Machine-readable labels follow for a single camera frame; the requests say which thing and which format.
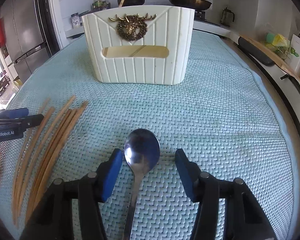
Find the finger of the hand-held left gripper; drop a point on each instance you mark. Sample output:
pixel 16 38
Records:
pixel 32 121
pixel 17 112

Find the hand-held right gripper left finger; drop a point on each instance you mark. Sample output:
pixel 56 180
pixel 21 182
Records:
pixel 112 175

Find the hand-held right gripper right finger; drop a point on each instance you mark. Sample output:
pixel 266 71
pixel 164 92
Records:
pixel 185 175

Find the bundle of wooden chopsticks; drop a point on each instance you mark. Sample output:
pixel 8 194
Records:
pixel 61 127

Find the metal spoon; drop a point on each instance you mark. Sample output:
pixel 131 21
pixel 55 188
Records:
pixel 141 150

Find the white holder with brass deer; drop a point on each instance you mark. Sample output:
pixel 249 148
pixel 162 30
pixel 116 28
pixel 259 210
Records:
pixel 140 72

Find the light blue woven mat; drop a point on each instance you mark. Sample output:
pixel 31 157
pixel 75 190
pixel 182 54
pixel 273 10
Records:
pixel 190 120

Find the red poster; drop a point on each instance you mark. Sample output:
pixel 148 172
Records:
pixel 0 32

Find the grey refrigerator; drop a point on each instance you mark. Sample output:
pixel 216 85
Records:
pixel 27 30

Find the spice jar with dark lid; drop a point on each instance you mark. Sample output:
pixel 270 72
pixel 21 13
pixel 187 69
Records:
pixel 75 21

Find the green condiment bottle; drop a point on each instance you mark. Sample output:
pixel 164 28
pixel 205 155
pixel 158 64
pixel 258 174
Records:
pixel 97 3

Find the dark condiment bottle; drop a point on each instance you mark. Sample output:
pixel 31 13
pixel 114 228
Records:
pixel 106 4

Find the black oblong pad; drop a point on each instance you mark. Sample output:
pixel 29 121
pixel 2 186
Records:
pixel 257 52

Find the wooden cutting board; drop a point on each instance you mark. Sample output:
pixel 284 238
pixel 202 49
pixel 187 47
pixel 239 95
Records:
pixel 277 55

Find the yellow green bag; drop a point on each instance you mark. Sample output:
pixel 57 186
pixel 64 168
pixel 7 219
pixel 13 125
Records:
pixel 277 41

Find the glass french press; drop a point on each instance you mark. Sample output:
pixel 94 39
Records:
pixel 227 17

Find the black wok with glass lid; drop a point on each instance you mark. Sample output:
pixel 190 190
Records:
pixel 190 3

